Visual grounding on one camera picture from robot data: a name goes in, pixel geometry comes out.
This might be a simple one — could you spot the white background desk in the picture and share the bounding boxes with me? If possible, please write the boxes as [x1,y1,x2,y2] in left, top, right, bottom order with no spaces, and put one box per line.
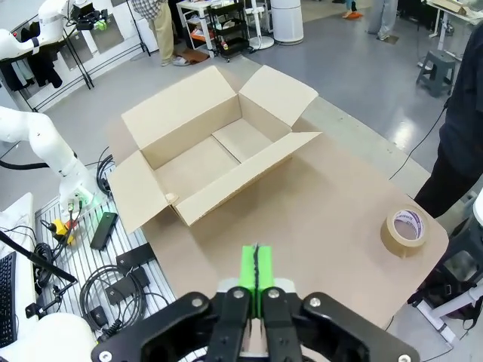
[426,0,483,41]

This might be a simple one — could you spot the black cable bundle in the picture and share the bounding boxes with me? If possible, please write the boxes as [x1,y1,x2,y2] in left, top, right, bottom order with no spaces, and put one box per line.
[96,146,116,201]

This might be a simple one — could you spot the white operator desk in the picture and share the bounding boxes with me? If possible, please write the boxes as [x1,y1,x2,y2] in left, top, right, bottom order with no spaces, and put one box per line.
[0,192,41,362]

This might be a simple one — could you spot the brown cardboard box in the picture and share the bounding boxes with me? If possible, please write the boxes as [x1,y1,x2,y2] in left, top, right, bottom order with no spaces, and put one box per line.
[108,64,324,235]

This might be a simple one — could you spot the black keyboard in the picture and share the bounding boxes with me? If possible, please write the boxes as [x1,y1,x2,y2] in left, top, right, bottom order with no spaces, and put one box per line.
[0,250,18,348]

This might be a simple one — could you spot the person in beige trousers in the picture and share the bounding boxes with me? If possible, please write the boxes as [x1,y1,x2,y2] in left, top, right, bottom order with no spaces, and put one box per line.
[130,0,199,68]

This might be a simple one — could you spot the white round-base stand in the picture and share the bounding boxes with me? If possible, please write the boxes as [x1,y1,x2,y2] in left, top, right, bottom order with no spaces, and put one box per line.
[247,0,275,50]

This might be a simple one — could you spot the black bag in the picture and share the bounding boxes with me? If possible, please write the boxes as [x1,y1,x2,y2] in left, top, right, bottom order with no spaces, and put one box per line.
[407,256,483,333]

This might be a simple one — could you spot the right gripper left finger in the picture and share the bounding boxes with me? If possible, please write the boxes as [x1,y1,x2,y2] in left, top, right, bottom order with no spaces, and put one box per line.
[90,244,261,362]

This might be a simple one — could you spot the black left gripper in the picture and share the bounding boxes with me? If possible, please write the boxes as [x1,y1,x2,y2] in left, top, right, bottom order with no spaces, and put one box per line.
[73,2,108,32]

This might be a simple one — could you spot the person in grey trousers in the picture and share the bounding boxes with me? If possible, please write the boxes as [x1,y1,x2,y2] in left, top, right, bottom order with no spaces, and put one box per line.
[368,0,399,42]

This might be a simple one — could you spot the brown packing tape roll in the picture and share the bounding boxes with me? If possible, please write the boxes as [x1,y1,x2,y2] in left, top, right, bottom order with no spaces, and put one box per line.
[380,204,430,259]

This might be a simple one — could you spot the person's torso black shirt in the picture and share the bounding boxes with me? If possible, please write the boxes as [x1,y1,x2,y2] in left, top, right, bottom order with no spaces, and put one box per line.
[414,22,483,219]

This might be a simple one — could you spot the open cardboard box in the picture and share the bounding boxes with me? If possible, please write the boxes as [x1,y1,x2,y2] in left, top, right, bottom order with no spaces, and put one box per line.
[429,0,469,16]

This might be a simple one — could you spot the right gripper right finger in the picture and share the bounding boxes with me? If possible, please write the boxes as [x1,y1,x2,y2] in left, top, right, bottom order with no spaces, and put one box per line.
[257,244,422,362]

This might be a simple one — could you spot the black utility cart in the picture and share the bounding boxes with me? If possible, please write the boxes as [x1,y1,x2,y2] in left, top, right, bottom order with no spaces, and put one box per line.
[207,0,250,60]

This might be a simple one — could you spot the flat cardboard sheet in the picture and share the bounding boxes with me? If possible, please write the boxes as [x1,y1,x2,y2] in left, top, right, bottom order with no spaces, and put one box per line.
[180,48,211,65]

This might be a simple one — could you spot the yellow emergency stop button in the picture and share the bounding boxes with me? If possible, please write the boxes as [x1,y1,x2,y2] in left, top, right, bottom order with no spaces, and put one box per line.
[51,218,78,246]

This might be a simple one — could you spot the dark clothes on rack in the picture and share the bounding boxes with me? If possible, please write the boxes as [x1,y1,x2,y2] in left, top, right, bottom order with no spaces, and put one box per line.
[0,20,63,94]

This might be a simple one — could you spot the coiled black cable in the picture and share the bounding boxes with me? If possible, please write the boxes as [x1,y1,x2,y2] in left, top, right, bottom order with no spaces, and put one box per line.
[78,263,178,340]

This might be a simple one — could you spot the grey plastic stool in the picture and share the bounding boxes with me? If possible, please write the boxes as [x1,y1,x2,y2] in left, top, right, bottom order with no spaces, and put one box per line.
[416,49,458,98]

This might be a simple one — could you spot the slotted aluminium mounting plate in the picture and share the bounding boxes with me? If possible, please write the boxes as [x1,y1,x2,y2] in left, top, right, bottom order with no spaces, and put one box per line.
[33,195,178,340]

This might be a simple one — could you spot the long black flat block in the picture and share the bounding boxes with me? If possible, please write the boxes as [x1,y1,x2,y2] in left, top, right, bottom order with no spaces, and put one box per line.
[90,210,118,252]

